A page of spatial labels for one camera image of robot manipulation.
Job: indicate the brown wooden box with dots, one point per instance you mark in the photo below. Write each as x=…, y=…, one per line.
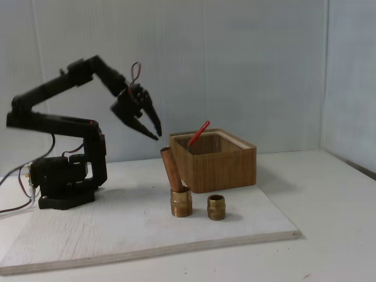
x=223, y=170

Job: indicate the short brass threaded nipple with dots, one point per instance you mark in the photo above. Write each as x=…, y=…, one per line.
x=216, y=208

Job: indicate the copper pipe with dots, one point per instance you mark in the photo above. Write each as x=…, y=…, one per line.
x=171, y=170

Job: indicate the tall brass pipe fitting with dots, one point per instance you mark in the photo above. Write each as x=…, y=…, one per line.
x=181, y=205

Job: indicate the white wooden board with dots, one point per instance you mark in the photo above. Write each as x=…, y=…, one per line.
x=249, y=217

